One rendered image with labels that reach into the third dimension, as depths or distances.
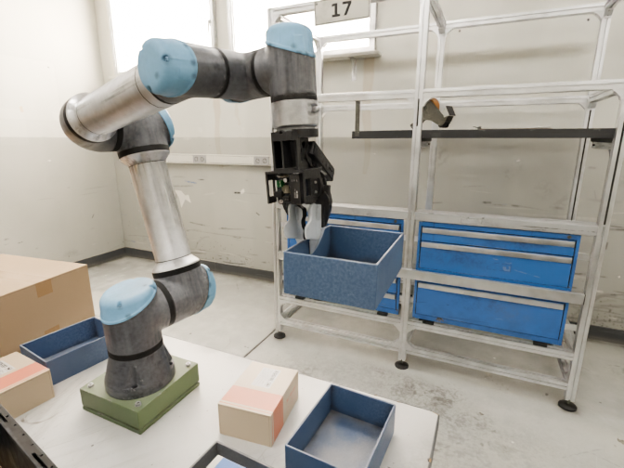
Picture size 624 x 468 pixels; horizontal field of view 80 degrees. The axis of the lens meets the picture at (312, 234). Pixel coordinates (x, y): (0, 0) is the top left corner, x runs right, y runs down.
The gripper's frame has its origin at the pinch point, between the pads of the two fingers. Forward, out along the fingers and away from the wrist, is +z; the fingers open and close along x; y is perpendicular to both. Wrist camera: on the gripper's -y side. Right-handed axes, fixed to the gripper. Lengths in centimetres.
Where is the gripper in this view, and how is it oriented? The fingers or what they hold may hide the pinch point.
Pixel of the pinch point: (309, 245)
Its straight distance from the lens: 67.3
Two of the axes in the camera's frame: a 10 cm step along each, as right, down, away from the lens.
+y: -4.4, 2.2, -8.7
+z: 0.7, 9.7, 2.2
